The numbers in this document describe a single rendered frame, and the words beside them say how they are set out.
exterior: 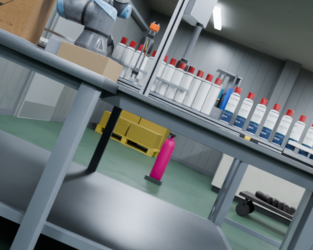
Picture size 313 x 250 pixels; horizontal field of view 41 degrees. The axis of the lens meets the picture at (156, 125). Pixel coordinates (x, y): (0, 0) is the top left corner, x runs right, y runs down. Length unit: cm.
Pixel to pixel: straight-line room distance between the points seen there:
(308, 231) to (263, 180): 501
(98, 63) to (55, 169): 52
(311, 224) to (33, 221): 103
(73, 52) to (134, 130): 600
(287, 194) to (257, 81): 310
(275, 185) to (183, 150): 286
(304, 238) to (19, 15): 147
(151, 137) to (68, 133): 623
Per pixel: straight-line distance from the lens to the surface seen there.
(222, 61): 912
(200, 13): 215
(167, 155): 498
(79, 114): 143
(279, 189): 678
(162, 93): 218
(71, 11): 192
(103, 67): 175
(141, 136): 769
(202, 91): 219
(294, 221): 255
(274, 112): 226
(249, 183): 673
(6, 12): 194
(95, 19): 188
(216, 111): 225
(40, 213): 150
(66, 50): 182
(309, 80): 921
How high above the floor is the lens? 79
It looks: 2 degrees down
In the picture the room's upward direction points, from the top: 24 degrees clockwise
